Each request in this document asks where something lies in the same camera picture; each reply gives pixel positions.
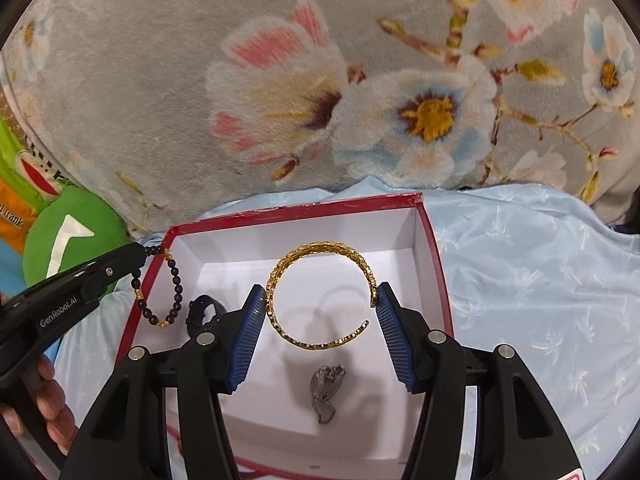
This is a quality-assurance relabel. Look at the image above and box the black watch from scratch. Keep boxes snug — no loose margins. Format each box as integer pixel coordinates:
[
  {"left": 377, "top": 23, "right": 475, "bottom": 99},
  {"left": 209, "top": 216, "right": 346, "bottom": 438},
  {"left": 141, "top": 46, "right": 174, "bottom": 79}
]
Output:
[{"left": 184, "top": 294, "right": 223, "bottom": 341}]

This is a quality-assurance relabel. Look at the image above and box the gold chain bangle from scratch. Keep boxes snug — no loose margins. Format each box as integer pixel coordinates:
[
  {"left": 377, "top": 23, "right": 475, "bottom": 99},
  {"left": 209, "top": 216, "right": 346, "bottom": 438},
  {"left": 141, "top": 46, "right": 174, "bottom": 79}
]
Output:
[{"left": 266, "top": 241, "right": 381, "bottom": 351}]

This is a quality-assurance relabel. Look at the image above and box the green orange printed cloth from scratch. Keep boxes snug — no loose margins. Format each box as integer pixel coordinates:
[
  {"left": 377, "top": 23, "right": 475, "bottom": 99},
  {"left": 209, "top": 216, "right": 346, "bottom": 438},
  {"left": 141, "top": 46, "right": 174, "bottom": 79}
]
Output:
[{"left": 0, "top": 115, "right": 71, "bottom": 256}]

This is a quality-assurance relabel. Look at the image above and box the green round cushion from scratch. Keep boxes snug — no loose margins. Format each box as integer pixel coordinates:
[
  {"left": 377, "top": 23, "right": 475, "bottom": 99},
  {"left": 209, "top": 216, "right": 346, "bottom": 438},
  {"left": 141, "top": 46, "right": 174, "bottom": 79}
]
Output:
[{"left": 22, "top": 187, "right": 133, "bottom": 293}]

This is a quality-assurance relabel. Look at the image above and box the silver metal bracelet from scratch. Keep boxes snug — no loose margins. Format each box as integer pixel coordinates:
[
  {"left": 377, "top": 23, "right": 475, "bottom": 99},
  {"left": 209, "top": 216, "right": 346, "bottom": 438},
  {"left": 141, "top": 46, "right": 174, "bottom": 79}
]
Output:
[{"left": 309, "top": 364, "right": 347, "bottom": 425}]

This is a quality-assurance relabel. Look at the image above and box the black bead bracelet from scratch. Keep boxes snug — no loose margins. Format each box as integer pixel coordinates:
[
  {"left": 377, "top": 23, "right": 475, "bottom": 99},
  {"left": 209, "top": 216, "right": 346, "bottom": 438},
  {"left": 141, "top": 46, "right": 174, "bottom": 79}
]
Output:
[{"left": 131, "top": 246, "right": 185, "bottom": 330}]

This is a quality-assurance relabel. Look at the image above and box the person's left hand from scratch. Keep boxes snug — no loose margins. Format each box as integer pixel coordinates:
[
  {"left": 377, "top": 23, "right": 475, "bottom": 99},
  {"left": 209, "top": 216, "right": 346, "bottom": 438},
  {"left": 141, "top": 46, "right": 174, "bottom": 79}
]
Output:
[{"left": 0, "top": 352, "right": 81, "bottom": 458}]

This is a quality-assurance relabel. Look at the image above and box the light blue bed sheet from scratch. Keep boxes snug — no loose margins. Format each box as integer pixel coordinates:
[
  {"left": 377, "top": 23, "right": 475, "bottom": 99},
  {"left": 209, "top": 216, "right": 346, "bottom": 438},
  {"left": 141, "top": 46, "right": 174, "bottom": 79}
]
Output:
[{"left": 50, "top": 180, "right": 640, "bottom": 480}]

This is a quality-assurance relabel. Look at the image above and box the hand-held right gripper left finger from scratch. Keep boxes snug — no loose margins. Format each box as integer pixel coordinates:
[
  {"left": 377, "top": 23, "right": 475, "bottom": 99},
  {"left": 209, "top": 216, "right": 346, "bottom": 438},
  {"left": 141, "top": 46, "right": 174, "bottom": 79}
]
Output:
[{"left": 60, "top": 284, "right": 266, "bottom": 480}]

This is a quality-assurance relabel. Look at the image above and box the red cardboard box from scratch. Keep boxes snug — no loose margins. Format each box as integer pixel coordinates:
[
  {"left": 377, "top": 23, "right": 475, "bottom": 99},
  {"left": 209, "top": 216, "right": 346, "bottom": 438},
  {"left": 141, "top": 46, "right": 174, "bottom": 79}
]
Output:
[{"left": 114, "top": 191, "right": 456, "bottom": 480}]

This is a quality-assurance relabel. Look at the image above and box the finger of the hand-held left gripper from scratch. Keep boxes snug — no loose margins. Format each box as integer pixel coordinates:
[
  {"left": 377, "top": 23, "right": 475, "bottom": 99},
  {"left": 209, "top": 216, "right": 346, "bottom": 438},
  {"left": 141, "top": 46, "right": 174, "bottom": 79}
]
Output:
[{"left": 30, "top": 241, "right": 152, "bottom": 293}]

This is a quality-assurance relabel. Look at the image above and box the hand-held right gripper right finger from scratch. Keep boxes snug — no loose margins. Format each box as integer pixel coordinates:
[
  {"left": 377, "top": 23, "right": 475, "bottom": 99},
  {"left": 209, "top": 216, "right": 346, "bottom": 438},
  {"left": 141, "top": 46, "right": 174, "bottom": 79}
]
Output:
[{"left": 374, "top": 281, "right": 586, "bottom": 480}]

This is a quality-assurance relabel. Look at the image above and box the grey floral blanket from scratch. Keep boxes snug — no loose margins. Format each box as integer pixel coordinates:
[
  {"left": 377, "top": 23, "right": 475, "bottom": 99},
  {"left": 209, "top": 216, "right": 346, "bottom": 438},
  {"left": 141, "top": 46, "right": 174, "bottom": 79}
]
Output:
[{"left": 0, "top": 0, "right": 640, "bottom": 233}]

